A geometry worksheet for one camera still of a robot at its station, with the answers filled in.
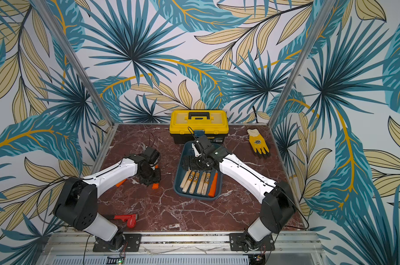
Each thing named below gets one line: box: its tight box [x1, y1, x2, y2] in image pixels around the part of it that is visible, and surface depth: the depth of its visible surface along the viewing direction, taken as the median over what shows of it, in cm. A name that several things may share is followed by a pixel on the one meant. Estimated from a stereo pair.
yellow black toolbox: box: [169, 109, 230, 145], surface depth 100 cm
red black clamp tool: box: [103, 213, 139, 229], surface depth 80 cm
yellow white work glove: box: [246, 128, 270, 155], surface depth 110 cm
